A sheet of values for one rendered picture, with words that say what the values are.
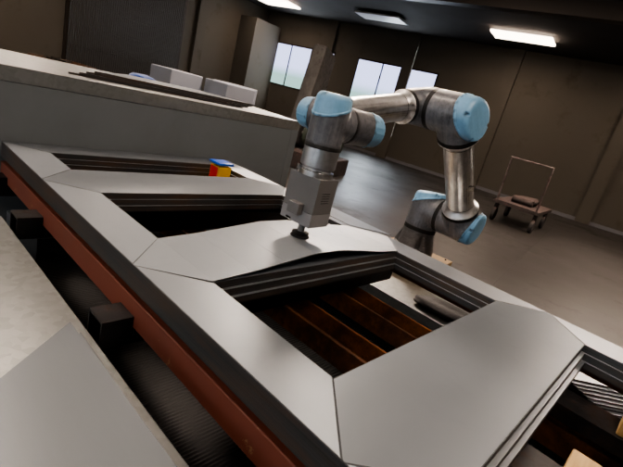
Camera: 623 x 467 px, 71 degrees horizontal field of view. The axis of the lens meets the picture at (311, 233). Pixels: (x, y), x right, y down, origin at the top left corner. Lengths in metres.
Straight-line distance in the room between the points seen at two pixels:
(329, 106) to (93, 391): 0.61
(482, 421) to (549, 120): 11.36
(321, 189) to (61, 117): 0.88
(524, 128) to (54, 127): 11.12
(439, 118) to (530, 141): 10.63
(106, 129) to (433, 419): 1.29
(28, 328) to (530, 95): 11.68
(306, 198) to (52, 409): 0.56
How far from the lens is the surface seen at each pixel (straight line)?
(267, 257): 0.82
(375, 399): 0.56
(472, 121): 1.24
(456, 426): 0.58
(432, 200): 1.56
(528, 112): 11.93
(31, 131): 1.49
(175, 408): 0.94
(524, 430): 0.67
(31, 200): 1.21
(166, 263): 0.75
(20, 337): 0.76
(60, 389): 0.60
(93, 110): 1.52
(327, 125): 0.87
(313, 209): 0.88
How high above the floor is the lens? 1.17
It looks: 17 degrees down
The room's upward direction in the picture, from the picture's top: 15 degrees clockwise
